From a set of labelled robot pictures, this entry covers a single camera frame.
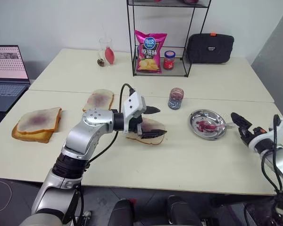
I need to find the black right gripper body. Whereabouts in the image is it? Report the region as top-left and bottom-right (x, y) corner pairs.
(250, 126), (269, 142)

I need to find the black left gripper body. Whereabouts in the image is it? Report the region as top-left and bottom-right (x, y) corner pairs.
(129, 96), (147, 137)

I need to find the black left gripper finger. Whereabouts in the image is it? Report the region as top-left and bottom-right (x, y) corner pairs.
(144, 105), (161, 115)
(141, 129), (168, 140)

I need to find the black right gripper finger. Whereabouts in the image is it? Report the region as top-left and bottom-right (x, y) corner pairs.
(238, 128), (252, 148)
(230, 112), (253, 129)

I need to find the bread slice with jam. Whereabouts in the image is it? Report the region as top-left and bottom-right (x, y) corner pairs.
(82, 89), (115, 113)
(16, 107), (63, 136)
(125, 117), (167, 146)

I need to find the clear plastic spoon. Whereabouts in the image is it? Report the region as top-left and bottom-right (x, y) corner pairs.
(197, 121), (238, 132)

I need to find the open glass jam jar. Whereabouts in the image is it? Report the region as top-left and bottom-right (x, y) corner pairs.
(167, 87), (185, 111)

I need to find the red jam jar blue lid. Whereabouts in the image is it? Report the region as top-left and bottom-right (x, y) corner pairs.
(163, 50), (176, 71)

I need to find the toasted golden bread slice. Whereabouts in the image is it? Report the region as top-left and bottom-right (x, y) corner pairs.
(11, 112), (62, 145)

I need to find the round metal plate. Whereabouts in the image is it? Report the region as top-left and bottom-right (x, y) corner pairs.
(188, 108), (227, 140)

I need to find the pink potato chips bag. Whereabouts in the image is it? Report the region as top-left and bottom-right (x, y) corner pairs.
(134, 30), (168, 74)

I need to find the red leaf-shaped object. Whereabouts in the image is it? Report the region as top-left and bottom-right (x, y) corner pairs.
(104, 46), (117, 65)

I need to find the dark bulky object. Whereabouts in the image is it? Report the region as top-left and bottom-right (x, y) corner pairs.
(243, 188), (283, 226)

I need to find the black zippered pouch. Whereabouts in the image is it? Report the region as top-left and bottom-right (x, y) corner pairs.
(186, 32), (235, 65)

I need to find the clear drinking glass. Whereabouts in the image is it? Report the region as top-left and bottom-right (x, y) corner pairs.
(99, 37), (113, 62)

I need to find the dark rounded shape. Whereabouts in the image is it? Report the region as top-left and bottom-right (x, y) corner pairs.
(166, 194), (201, 226)
(110, 198), (135, 226)

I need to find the open grey laptop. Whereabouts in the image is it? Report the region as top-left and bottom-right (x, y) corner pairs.
(0, 45), (32, 123)

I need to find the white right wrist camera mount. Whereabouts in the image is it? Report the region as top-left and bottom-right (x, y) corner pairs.
(247, 117), (283, 155)

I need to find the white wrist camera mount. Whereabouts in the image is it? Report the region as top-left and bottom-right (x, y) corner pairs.
(122, 90), (147, 135)
(247, 117), (283, 155)

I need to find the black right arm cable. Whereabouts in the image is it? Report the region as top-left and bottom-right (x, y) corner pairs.
(260, 114), (283, 192)

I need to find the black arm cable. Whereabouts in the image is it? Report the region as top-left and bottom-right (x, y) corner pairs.
(260, 114), (283, 192)
(86, 83), (135, 165)

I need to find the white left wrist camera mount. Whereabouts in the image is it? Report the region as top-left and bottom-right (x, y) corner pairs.
(122, 90), (147, 135)

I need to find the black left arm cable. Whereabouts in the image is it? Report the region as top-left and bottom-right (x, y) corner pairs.
(86, 83), (135, 165)

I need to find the black wire shelf rack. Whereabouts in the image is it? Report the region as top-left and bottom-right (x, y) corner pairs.
(126, 0), (212, 78)

